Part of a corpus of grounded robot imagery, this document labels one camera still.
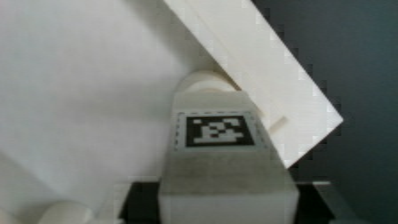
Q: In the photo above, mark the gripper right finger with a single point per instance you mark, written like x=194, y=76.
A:
x=324, y=208

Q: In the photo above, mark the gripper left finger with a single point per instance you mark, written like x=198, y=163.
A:
x=130, y=206

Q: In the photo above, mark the white table leg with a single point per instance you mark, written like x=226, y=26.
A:
x=226, y=185

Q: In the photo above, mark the white square table top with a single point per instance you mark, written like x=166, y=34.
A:
x=94, y=56

